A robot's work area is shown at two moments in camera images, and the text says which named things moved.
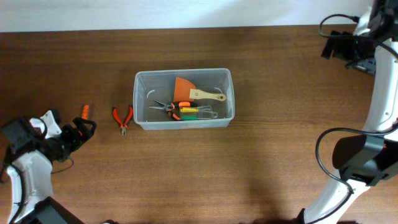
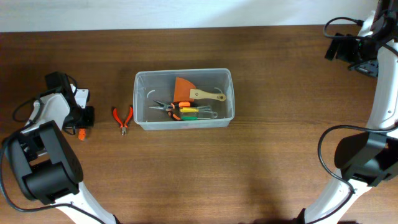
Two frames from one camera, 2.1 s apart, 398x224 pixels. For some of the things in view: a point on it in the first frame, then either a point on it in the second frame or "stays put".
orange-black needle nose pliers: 168,108 stays put
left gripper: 73,134 to 87,116
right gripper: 337,50 stays put
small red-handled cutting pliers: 123,126 stays put
